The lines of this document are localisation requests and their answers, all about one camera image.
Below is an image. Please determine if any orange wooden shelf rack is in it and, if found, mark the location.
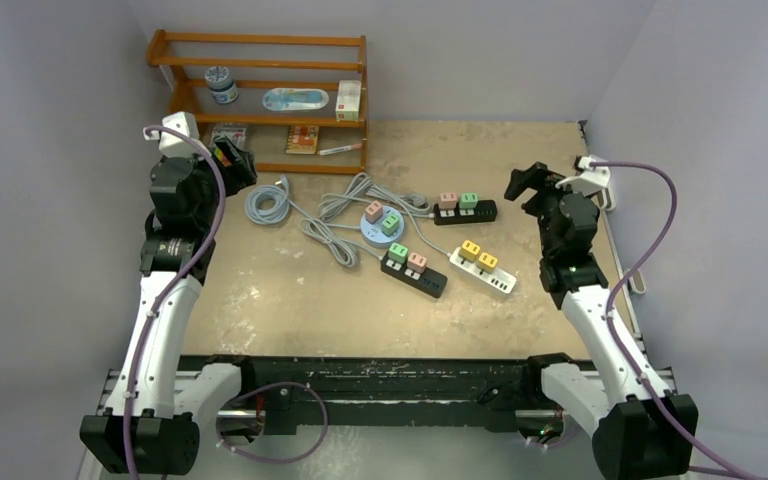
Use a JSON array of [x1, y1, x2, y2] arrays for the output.
[[145, 29, 369, 175]]

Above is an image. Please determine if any green plug strip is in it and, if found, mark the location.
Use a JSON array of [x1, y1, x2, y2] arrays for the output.
[[458, 192, 479, 210]]

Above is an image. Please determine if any white red small box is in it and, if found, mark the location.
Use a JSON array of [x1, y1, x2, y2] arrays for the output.
[[335, 80, 363, 122]]

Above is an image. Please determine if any coloured marker pen pack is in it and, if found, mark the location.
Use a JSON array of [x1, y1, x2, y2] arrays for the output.
[[210, 122, 248, 150]]

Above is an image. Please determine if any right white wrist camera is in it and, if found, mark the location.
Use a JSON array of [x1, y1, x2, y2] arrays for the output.
[[556, 155, 616, 212]]

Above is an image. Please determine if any grey power cord bundle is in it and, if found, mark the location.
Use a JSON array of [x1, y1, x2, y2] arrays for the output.
[[317, 172, 433, 223]]

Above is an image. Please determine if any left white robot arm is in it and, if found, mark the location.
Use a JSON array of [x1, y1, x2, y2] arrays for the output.
[[79, 139, 258, 475]]

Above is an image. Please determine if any round blue power socket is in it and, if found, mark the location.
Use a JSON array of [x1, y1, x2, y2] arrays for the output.
[[360, 211, 405, 249]]

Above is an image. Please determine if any black metal base rail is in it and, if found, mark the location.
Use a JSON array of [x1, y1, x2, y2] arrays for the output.
[[95, 354, 683, 439]]

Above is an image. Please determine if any yellow plug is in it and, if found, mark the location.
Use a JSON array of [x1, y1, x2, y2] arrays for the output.
[[476, 252, 498, 273], [458, 240, 481, 262]]

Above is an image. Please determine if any yellow plug right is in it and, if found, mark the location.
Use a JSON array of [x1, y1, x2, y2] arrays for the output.
[[476, 252, 498, 273]]

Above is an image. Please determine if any coiled light blue cable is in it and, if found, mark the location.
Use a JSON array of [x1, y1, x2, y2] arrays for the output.
[[244, 174, 292, 227]]

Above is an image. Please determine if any orange small booklet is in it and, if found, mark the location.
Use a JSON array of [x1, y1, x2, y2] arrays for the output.
[[285, 125, 320, 155]]

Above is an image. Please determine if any grey cord loop near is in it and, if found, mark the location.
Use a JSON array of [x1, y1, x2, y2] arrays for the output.
[[299, 217, 365, 269]]

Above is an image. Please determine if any blue white oval package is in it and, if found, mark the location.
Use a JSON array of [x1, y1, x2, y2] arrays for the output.
[[262, 87, 330, 112]]

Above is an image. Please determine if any white power strip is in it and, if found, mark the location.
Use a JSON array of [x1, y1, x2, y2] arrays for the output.
[[449, 247, 517, 295]]

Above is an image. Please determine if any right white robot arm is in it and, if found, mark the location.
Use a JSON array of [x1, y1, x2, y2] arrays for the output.
[[504, 162, 699, 479]]

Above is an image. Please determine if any blue white round jar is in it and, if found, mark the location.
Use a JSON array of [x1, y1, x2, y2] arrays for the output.
[[204, 66, 238, 105]]

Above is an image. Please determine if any white marker pen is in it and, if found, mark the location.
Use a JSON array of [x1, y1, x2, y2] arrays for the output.
[[317, 143, 363, 156]]

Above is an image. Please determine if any white wall bracket lower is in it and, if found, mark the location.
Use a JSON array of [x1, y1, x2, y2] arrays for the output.
[[624, 269, 647, 295]]

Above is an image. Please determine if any yellow plug left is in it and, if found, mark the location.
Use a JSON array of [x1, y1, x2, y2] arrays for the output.
[[458, 240, 481, 262]]

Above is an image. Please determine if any pink plug strip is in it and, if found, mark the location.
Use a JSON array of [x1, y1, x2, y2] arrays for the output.
[[438, 192, 459, 211]]

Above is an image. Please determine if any black power strip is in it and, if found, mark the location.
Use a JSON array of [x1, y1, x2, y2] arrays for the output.
[[380, 257, 448, 299], [432, 200, 498, 226]]

